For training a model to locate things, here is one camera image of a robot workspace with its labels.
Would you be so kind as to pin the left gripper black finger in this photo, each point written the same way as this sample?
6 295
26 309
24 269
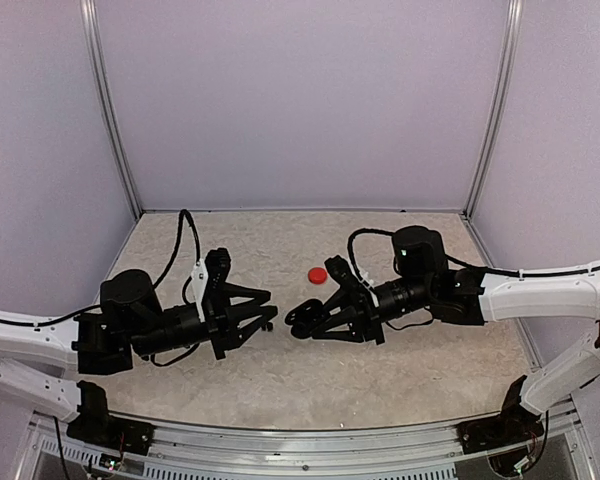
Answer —
244 297
244 323

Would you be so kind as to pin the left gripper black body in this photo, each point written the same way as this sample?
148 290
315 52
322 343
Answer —
217 325

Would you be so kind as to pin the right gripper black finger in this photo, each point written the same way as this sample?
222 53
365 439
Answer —
342 299
338 330

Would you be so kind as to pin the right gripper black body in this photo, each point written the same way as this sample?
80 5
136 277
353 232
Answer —
369 316

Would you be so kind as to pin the red earbud charging case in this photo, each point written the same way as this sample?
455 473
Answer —
317 275

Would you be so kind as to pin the black earbud charging case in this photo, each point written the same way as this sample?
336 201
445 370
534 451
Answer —
305 318

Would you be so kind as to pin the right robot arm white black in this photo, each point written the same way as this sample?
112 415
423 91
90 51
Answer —
458 293

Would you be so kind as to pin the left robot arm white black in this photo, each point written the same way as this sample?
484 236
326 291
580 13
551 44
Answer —
128 322

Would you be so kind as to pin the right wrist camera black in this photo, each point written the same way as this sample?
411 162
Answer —
340 271

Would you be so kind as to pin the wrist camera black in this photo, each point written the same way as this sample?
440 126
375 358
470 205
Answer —
340 271
218 265

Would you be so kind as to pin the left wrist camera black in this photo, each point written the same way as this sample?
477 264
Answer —
218 265

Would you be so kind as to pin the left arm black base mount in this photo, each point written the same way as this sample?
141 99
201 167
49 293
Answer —
95 425

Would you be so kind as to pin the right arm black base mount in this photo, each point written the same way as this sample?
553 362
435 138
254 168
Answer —
513 424

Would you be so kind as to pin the aluminium front rail frame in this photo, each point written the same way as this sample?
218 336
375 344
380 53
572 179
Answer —
189 451

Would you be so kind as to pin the left aluminium corner post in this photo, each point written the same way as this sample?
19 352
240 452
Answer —
88 10

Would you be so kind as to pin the aluminium corner post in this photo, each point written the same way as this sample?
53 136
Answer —
497 107
88 10

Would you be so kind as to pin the right aluminium corner post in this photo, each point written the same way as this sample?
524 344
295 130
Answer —
497 107

